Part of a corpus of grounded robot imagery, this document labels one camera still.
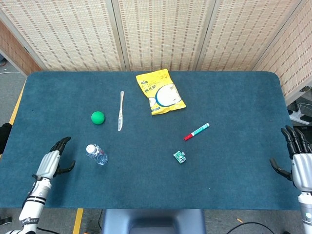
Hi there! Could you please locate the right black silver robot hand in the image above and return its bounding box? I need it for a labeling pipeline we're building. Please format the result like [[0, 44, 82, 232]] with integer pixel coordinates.
[[269, 125, 312, 194]]

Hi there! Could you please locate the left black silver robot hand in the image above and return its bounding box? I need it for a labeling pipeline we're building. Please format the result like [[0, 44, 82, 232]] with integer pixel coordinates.
[[36, 136, 76, 181]]

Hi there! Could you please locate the transparent water bottle white cap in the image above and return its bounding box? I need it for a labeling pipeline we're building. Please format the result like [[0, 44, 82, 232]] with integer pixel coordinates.
[[85, 144, 109, 166]]

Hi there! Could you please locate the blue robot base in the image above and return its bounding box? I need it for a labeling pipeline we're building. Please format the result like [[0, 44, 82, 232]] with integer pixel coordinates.
[[101, 209, 207, 234]]

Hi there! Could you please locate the black object beside table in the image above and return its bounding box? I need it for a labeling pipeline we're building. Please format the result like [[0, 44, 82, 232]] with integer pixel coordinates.
[[0, 123, 13, 156]]

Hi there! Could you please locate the green ball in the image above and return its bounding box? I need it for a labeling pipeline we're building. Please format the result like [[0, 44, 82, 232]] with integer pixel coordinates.
[[91, 111, 106, 126]]

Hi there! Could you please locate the metal table knife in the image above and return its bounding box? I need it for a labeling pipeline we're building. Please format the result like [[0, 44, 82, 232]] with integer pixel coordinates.
[[117, 91, 125, 132]]

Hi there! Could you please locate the blue felt table cover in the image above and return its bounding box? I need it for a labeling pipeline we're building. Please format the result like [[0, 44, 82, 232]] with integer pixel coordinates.
[[0, 71, 301, 210]]

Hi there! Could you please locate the beige woven screen panel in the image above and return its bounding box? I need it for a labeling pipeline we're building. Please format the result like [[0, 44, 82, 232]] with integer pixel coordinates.
[[253, 0, 312, 105], [196, 0, 305, 72], [112, 0, 216, 72], [0, 0, 126, 72]]

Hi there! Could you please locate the green marker red cap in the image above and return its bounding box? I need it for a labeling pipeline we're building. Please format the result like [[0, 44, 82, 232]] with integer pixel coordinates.
[[184, 122, 210, 141]]

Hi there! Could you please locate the orange woven screen panel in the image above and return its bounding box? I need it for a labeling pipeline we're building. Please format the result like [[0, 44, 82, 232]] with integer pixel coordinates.
[[0, 19, 42, 76]]

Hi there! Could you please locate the small green circuit board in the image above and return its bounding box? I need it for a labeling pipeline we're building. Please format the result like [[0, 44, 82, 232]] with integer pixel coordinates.
[[173, 150, 188, 165]]

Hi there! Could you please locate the yellow snack bag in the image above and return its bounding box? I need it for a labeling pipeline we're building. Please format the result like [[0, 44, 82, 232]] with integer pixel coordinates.
[[136, 68, 187, 116]]

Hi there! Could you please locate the black floor cable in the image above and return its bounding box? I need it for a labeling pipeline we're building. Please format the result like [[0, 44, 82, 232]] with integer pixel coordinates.
[[226, 221, 281, 234]]

